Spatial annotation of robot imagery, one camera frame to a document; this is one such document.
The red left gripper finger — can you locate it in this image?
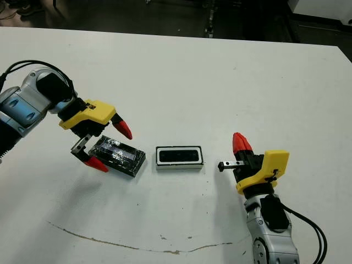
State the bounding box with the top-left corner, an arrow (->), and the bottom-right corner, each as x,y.
73,150 -> 109,173
111,113 -> 134,140

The black camera box lid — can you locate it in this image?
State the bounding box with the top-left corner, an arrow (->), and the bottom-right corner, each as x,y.
88,135 -> 146,179

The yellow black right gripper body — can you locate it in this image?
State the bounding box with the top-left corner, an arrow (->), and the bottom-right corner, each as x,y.
217,150 -> 290,196

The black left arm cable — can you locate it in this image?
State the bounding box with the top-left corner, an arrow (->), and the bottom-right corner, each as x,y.
0,59 -> 75,92

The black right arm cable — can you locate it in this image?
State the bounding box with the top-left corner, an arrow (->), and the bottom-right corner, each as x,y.
284,207 -> 328,264

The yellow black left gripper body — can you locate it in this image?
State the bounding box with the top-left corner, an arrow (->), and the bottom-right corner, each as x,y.
58,99 -> 117,158

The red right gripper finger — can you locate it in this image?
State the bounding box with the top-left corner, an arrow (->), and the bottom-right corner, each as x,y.
243,134 -> 257,166
232,132 -> 247,166

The dark shoe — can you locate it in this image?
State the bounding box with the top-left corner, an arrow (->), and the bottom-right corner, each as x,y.
19,0 -> 45,18

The metal floor cable track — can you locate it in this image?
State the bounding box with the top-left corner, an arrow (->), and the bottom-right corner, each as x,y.
203,0 -> 218,38

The white cabinet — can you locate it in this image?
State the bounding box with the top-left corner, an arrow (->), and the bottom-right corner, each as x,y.
285,0 -> 352,27

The black slim camera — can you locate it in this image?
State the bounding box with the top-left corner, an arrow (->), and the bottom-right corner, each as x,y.
159,149 -> 200,163

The white camera box base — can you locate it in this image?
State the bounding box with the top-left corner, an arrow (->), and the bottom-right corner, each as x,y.
155,145 -> 205,173

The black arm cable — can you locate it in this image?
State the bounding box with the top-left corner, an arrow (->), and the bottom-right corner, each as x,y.
0,59 -> 75,92
284,207 -> 328,264

